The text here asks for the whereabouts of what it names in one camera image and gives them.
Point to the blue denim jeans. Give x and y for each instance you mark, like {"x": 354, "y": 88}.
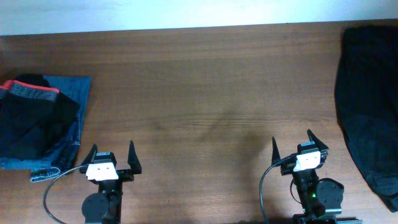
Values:
{"x": 60, "y": 157}

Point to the black pants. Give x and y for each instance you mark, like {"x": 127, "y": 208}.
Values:
{"x": 366, "y": 105}

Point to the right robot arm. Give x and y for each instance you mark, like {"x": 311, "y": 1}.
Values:
{"x": 320, "y": 199}

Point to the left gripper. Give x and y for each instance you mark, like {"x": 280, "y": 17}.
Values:
{"x": 128, "y": 176}

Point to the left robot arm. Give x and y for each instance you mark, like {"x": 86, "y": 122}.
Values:
{"x": 105, "y": 205}

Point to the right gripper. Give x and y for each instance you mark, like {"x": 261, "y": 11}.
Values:
{"x": 323, "y": 149}

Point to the black garment red grey waistband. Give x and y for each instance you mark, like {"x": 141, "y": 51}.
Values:
{"x": 34, "y": 116}

